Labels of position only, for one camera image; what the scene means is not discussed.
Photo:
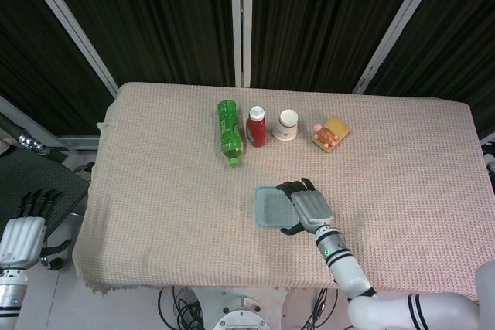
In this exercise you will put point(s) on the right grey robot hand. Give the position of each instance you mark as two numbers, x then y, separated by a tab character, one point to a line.
313	210

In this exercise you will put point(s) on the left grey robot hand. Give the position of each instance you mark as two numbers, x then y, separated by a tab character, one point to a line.
21	241

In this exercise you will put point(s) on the teal plastic container lid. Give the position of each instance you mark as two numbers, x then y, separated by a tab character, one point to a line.
270	210

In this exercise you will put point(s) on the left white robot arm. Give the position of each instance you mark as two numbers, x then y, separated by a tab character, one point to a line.
11	295

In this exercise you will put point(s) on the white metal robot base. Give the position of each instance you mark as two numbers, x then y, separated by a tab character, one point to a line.
239	318

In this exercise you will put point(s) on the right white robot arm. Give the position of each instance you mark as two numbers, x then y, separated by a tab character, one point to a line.
348	268

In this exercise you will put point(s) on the pink brown turtle toy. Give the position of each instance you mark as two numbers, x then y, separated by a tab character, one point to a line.
325	136

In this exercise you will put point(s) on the white paper cup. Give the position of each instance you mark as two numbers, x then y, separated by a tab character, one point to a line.
285	131

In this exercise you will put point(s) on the yellow green sponge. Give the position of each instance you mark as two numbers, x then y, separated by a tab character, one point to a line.
338	125

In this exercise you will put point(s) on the red ketchup squeeze bottle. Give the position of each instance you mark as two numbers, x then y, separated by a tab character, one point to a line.
257	133

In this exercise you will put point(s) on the green plastic drink bottle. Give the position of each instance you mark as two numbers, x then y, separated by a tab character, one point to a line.
228	129

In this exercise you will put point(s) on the pink waffle tablecloth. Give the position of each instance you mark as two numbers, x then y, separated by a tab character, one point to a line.
174	210

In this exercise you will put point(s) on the white and dark object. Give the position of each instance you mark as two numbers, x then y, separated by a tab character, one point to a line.
489	160

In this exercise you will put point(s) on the dark pleated screen panel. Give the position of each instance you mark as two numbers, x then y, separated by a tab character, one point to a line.
154	17
317	17
38	55
464	36

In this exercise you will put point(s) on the white screen frame post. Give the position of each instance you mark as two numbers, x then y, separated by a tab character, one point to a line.
236	17
65	17
398	17
38	123

